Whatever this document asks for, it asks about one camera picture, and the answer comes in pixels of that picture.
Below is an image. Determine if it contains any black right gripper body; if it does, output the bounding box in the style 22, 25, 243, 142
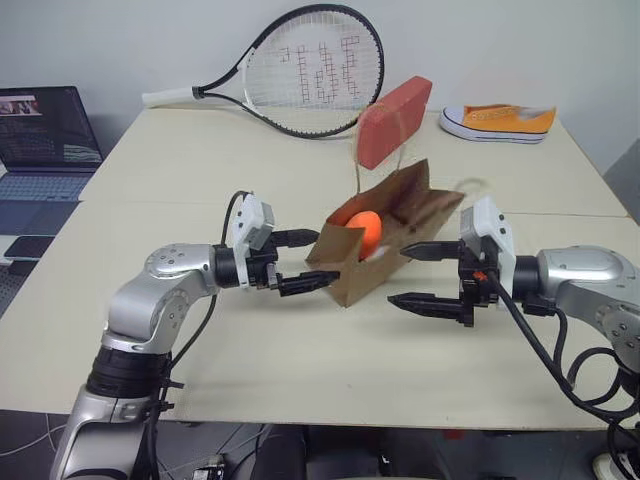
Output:
457, 239, 502, 327

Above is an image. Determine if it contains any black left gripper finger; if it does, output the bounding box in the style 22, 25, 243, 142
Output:
271, 228, 322, 250
276, 269, 342, 298

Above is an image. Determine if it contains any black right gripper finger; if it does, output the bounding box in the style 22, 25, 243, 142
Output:
400, 240, 463, 262
386, 292, 475, 328

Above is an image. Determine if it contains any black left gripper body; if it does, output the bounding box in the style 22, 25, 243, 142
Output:
247, 231, 282, 292

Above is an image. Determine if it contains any brown paper bag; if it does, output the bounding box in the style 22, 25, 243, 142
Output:
304, 102, 489, 309

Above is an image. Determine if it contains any orange carrot plush toy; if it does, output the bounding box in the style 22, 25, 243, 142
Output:
344, 210, 384, 262

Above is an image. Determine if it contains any red foam brick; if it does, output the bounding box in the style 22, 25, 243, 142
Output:
356, 75, 434, 172

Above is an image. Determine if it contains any orange canvas sneaker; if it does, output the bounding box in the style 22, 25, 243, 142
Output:
439, 103, 558, 146

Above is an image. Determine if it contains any black and white tennis racket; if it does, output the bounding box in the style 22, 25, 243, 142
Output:
141, 3, 386, 141

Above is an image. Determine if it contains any dark rounded shape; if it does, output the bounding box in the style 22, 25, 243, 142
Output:
248, 424, 307, 480

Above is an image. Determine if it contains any white round object under table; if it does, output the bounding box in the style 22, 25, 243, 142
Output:
592, 451, 627, 480

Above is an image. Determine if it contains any dark smartphone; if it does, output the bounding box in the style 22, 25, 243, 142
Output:
5, 235, 55, 262

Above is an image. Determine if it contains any dark open laptop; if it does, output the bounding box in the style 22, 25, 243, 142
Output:
0, 85, 104, 237

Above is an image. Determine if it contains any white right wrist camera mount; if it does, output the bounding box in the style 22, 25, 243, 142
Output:
459, 195, 517, 312

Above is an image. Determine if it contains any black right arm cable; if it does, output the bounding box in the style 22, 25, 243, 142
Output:
482, 269, 640, 480

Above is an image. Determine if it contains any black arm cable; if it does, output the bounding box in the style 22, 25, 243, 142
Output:
482, 269, 640, 480
148, 189, 254, 480

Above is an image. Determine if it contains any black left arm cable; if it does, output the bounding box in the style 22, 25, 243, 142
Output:
148, 189, 254, 480

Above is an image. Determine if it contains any white floor cable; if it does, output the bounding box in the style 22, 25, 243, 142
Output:
0, 413, 69, 451

